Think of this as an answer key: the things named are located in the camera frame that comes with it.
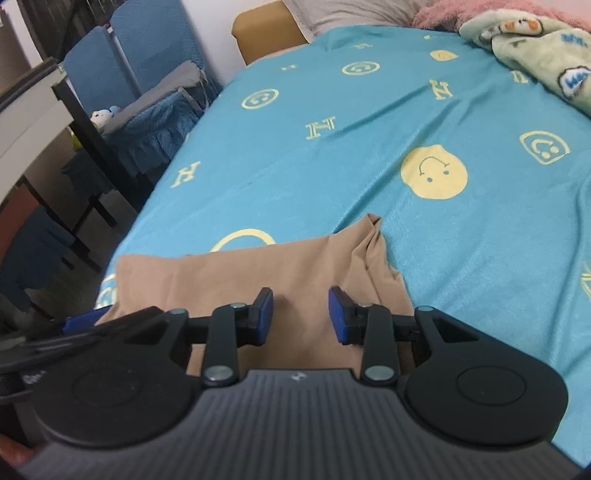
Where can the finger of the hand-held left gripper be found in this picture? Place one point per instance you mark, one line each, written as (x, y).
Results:
(83, 321)

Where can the green cartoon blanket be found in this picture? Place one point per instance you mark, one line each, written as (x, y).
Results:
(531, 50)

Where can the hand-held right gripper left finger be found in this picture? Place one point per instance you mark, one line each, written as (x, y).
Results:
(264, 317)

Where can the white and dark table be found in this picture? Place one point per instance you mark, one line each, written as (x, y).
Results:
(27, 124)

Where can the tan padded headboard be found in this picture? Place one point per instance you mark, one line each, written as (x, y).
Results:
(265, 32)

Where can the pink fluffy blanket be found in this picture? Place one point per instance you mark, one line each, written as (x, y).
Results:
(443, 11)

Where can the grey folded cloth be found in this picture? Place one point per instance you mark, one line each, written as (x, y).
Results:
(171, 87)

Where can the small plush toy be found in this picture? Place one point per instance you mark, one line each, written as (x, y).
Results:
(102, 117)

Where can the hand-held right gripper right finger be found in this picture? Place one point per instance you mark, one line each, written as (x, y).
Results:
(338, 319)

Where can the tan printed t-shirt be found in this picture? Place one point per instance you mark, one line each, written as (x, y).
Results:
(300, 277)

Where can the grey pillow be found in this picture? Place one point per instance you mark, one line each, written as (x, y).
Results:
(351, 14)

